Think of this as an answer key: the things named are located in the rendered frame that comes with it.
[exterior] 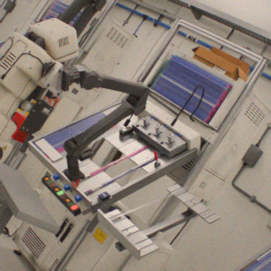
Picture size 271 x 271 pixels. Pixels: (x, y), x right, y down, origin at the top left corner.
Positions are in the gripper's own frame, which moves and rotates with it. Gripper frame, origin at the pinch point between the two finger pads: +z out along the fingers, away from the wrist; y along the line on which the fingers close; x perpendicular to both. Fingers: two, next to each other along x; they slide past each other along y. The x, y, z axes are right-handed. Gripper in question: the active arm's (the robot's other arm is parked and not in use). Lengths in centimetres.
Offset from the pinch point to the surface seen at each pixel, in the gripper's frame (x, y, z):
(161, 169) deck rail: -47.7, -9.0, 8.2
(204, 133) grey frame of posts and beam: -81, -7, 1
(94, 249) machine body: -5, 0, 50
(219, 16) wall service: -246, 141, 17
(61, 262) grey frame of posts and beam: 21.5, -11.3, 33.4
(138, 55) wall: -210, 224, 81
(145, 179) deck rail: -36.5, -9.0, 9.0
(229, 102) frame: -96, -11, -15
